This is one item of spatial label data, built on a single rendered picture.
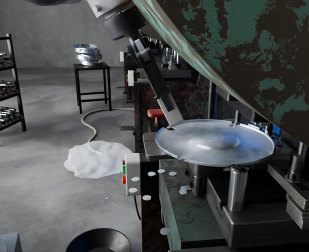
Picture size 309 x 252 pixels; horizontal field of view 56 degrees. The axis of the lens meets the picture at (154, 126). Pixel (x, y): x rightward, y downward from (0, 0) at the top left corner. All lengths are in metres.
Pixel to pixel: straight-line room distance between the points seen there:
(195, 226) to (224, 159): 0.16
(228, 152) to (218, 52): 0.50
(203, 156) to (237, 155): 0.08
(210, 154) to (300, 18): 0.49
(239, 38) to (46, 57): 7.37
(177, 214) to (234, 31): 0.55
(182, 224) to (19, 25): 7.18
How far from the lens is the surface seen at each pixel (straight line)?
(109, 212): 1.81
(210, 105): 1.64
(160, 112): 1.02
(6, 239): 1.03
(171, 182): 0.82
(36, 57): 7.59
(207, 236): 0.65
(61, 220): 1.81
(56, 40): 7.44
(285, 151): 0.75
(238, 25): 0.20
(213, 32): 0.20
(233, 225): 0.60
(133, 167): 0.98
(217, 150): 0.69
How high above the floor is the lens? 1.07
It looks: 20 degrees down
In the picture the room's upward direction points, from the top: straight up
